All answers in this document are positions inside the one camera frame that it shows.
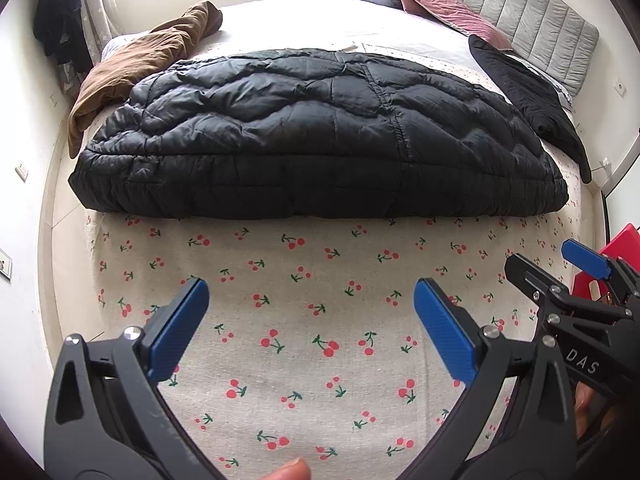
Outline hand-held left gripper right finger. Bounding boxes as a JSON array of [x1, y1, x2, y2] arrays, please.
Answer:
[[395, 277, 582, 480]]

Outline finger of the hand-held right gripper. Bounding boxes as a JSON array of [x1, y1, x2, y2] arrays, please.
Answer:
[[561, 239, 623, 283], [504, 254, 553, 308]]

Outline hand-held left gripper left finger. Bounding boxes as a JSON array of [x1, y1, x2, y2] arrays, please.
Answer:
[[44, 277, 227, 480]]

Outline black puffer jacket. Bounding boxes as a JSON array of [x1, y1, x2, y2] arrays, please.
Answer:
[[67, 49, 571, 222]]

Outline dark hanging clothes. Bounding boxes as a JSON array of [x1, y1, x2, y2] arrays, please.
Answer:
[[33, 0, 84, 67]]

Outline person's right hand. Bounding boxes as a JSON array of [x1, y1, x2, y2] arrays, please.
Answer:
[[574, 382, 623, 443]]

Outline person's left hand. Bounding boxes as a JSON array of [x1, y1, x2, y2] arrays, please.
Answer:
[[262, 458, 312, 480]]

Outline red plastic stool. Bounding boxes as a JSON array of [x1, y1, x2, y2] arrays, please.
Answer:
[[571, 225, 640, 307]]

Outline cherry print bed sheet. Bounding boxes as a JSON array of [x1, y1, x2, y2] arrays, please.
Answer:
[[82, 0, 590, 480]]

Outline black fleece garment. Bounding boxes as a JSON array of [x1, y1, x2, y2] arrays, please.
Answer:
[[468, 35, 593, 185]]

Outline grey padded headboard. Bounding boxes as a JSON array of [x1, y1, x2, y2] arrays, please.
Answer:
[[410, 0, 600, 99]]

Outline brown garment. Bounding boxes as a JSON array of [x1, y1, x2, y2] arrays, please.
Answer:
[[67, 1, 224, 159]]

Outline pink pillow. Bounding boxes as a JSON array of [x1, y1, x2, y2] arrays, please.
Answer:
[[370, 0, 514, 52]]

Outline grey patterned curtain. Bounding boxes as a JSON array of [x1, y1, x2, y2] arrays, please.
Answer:
[[70, 0, 122, 67]]

